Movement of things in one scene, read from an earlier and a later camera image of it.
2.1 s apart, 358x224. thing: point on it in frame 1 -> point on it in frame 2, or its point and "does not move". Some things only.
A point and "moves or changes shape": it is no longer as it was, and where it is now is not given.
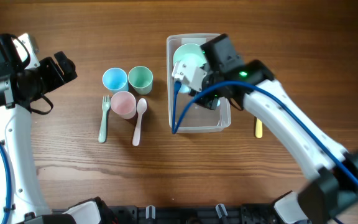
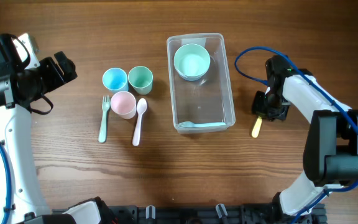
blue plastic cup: x=115 y=79 does not move
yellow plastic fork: x=258 y=128 moves or changes shape
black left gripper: x=51 y=74 does not move
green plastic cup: x=140 y=78 does not move
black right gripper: x=208 y=101 -> x=262 y=109
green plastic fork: x=105 y=106 does not move
